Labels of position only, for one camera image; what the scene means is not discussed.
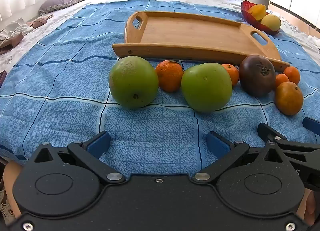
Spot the blue checked blanket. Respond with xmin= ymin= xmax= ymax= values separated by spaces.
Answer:
xmin=0 ymin=0 xmax=320 ymax=179

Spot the yellow starfruit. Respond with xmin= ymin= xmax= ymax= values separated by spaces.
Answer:
xmin=246 ymin=4 xmax=267 ymax=21

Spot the small orange mandarin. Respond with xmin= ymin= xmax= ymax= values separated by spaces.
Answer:
xmin=275 ymin=74 xmax=289 ymax=90
xmin=284 ymin=66 xmax=301 ymax=85

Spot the purple pillow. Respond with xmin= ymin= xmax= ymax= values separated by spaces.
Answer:
xmin=38 ymin=0 xmax=101 ymax=15

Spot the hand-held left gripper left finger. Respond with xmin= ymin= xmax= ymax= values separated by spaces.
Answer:
xmin=26 ymin=131 xmax=125 ymax=184

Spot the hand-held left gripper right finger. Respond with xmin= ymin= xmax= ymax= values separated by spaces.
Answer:
xmin=192 ymin=131 xmax=290 ymax=184

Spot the white crumpled cloth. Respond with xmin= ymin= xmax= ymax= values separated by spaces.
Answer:
xmin=307 ymin=35 xmax=320 ymax=50
xmin=0 ymin=20 xmax=34 ymax=42

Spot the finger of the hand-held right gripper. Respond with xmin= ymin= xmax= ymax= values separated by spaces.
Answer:
xmin=257 ymin=122 xmax=320 ymax=158
xmin=302 ymin=117 xmax=320 ymax=130

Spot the dark brown persimmon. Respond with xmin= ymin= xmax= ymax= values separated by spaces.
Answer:
xmin=239 ymin=55 xmax=277 ymax=97

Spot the large brownish orange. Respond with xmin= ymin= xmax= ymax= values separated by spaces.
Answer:
xmin=275 ymin=81 xmax=304 ymax=116

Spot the wooden tray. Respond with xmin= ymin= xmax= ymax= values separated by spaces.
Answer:
xmin=112 ymin=11 xmax=290 ymax=72

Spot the person's right leg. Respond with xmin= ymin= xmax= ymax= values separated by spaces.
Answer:
xmin=296 ymin=188 xmax=317 ymax=227

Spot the red glass bowl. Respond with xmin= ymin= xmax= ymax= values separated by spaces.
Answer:
xmin=241 ymin=0 xmax=281 ymax=35

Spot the yellow mango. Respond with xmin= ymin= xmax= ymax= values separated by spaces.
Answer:
xmin=261 ymin=14 xmax=281 ymax=32

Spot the green apple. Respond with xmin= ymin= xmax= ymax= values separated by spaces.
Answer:
xmin=181 ymin=63 xmax=233 ymax=113
xmin=109 ymin=56 xmax=159 ymax=109

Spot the mandarin with stem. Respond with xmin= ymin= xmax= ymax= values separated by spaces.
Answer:
xmin=155 ymin=60 xmax=184 ymax=93

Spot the wooden bed frame board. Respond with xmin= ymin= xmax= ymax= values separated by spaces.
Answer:
xmin=266 ymin=4 xmax=320 ymax=38

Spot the beige patterned cloth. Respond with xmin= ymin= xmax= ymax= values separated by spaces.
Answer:
xmin=0 ymin=177 xmax=11 ymax=223

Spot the brown cloth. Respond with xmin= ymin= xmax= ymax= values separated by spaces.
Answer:
xmin=26 ymin=15 xmax=54 ymax=29
xmin=0 ymin=32 xmax=24 ymax=55

